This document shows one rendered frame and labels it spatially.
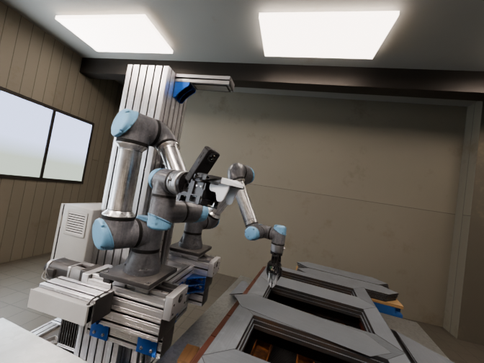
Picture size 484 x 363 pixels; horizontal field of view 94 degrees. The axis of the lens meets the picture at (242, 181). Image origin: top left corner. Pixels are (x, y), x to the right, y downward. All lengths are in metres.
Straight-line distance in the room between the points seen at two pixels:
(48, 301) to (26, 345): 0.46
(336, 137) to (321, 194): 0.95
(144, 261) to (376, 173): 3.60
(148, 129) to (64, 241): 0.80
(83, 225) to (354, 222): 3.50
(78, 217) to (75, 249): 0.16
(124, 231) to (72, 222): 0.54
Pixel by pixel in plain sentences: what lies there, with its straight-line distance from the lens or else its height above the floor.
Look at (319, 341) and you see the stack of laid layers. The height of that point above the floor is 0.85.
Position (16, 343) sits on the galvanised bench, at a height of 1.05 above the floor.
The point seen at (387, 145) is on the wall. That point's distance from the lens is 4.19.
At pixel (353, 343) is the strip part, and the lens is 1.28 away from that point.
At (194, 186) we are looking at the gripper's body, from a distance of 0.60.
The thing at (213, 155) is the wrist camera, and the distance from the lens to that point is 0.63.
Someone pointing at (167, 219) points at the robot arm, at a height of 1.32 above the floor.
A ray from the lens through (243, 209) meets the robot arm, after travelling 1.27.
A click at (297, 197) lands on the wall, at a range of 3.80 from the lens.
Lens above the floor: 1.44
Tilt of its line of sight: 3 degrees up
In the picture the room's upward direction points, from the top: 9 degrees clockwise
